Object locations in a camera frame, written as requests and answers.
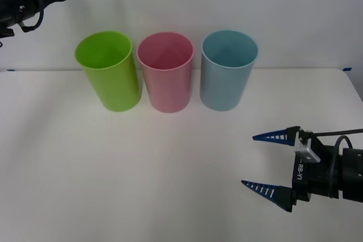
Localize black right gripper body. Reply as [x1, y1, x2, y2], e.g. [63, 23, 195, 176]
[292, 137, 343, 202]

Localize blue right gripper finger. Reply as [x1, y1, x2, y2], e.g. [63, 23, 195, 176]
[252, 125, 302, 148]
[240, 180, 298, 214]

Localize pale blue plastic bin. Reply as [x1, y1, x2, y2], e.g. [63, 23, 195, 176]
[199, 29, 260, 112]

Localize green plastic bin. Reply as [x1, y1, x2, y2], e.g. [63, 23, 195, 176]
[74, 30, 143, 113]

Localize pink plastic bin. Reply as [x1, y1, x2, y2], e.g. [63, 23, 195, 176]
[136, 31, 195, 113]

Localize pale grey right wrist camera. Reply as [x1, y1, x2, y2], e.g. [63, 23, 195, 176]
[294, 128, 322, 164]

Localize black left wrist camera cable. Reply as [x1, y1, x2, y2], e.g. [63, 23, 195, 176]
[19, 6, 45, 33]

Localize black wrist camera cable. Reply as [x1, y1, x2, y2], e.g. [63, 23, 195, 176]
[19, 6, 45, 33]
[307, 128, 363, 198]

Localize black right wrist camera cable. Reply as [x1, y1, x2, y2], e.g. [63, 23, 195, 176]
[307, 128, 363, 198]

